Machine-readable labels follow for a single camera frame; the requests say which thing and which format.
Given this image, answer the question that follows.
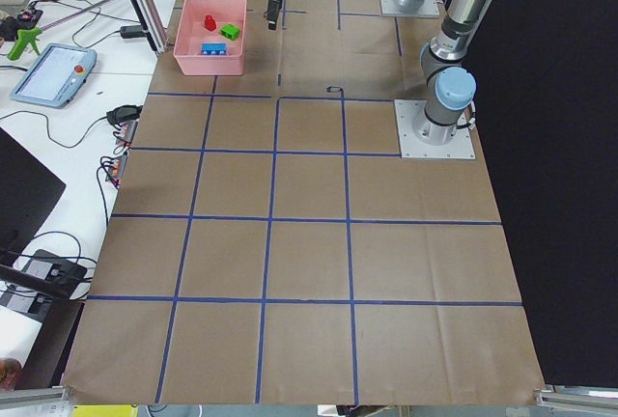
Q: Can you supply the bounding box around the green toy block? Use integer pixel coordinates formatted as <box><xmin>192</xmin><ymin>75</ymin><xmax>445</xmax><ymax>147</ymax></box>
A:
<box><xmin>220</xmin><ymin>23</ymin><xmax>241</xmax><ymax>41</ymax></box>

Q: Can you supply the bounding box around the teach pendant tablet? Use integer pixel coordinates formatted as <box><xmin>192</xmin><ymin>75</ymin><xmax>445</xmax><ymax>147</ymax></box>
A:
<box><xmin>10</xmin><ymin>43</ymin><xmax>98</xmax><ymax>108</ymax></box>

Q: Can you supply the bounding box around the reacher grabber tool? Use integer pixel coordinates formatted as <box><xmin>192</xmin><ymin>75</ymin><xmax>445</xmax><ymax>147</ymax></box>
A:
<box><xmin>7</xmin><ymin>0</ymin><xmax>113</xmax><ymax>61</ymax></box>

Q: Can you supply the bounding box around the blue toy block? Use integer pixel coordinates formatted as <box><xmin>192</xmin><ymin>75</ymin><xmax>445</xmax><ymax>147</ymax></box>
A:
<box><xmin>200</xmin><ymin>42</ymin><xmax>228</xmax><ymax>56</ymax></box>

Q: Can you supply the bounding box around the pink plastic box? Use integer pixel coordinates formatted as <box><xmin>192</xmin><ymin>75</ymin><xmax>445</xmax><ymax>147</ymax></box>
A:
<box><xmin>173</xmin><ymin>0</ymin><xmax>247</xmax><ymax>76</ymax></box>

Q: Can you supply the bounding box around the black power adapter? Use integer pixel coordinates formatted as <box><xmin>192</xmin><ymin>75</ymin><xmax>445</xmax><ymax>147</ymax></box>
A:
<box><xmin>119</xmin><ymin>25</ymin><xmax>146</xmax><ymax>40</ymax></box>

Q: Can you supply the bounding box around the red toy block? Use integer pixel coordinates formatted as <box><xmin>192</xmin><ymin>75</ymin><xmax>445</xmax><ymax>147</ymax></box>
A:
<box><xmin>204</xmin><ymin>14</ymin><xmax>217</xmax><ymax>32</ymax></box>

